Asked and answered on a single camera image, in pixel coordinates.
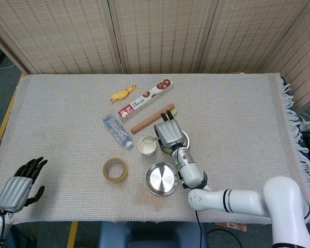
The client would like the white power strip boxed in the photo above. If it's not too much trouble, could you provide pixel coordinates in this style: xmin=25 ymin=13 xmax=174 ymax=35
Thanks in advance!
xmin=298 ymin=113 xmax=310 ymax=133

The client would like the beige woven tablecloth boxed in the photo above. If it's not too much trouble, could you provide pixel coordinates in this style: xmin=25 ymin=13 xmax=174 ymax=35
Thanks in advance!
xmin=0 ymin=72 xmax=310 ymax=225

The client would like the steel bowl with grain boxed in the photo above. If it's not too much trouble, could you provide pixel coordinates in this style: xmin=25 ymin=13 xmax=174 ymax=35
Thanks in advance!
xmin=159 ymin=130 xmax=191 ymax=157

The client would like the bamboo folding screen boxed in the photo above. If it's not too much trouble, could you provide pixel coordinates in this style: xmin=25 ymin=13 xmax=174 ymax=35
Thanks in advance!
xmin=0 ymin=0 xmax=310 ymax=109

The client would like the yellow rubber chicken toy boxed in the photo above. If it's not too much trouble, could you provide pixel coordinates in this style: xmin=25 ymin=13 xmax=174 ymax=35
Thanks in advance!
xmin=108 ymin=84 xmax=137 ymax=103

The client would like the white paper cup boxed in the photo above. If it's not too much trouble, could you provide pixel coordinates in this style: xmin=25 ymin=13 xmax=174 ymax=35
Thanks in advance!
xmin=137 ymin=136 xmax=156 ymax=158

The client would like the clear plastic water bottle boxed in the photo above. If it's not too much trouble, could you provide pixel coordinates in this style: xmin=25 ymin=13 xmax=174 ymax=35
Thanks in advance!
xmin=102 ymin=115 xmax=134 ymax=149

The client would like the brown wooden rolling pin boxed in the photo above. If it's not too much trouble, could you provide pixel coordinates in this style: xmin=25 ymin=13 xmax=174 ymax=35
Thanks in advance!
xmin=130 ymin=103 xmax=175 ymax=134

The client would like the long baking paper box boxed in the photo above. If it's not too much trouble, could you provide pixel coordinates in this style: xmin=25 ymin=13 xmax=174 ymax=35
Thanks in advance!
xmin=118 ymin=79 xmax=175 ymax=122

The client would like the yellowish packing tape roll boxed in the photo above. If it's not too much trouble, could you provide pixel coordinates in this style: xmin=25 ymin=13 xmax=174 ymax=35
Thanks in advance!
xmin=102 ymin=157 xmax=129 ymax=184

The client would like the orange printed leaflet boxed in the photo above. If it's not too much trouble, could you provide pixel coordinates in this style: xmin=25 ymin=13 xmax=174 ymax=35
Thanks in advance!
xmin=214 ymin=222 xmax=247 ymax=231

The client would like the empty steel plate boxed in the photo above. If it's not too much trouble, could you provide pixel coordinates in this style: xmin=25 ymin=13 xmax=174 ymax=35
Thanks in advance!
xmin=145 ymin=162 xmax=180 ymax=196

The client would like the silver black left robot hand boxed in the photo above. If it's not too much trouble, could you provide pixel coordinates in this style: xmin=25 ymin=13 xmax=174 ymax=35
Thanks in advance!
xmin=0 ymin=156 xmax=49 ymax=213

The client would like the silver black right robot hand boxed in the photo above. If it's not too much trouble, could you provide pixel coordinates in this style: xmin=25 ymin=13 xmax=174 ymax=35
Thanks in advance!
xmin=153 ymin=110 xmax=186 ymax=150

